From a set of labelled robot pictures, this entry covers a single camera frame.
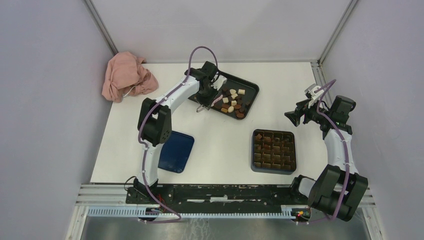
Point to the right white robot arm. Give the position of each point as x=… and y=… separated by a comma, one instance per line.
x=340, y=188

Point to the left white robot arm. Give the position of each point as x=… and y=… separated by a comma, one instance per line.
x=155, y=124

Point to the white oval chocolate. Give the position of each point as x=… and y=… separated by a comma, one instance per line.
x=231, y=109

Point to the pink cat paw tongs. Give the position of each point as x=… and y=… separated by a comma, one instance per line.
x=202, y=107

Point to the blue chocolate box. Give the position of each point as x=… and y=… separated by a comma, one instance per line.
x=276, y=157

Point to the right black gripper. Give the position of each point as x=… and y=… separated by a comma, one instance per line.
x=294, y=116

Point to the black chocolate tray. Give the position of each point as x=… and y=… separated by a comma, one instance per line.
x=228, y=86

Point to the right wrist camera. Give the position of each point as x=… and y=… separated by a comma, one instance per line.
x=313, y=93

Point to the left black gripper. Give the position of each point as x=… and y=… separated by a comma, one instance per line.
x=208, y=102

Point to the blue tin lid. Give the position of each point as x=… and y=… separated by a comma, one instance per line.
x=176, y=152

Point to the pink cloth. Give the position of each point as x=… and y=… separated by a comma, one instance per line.
x=126, y=76

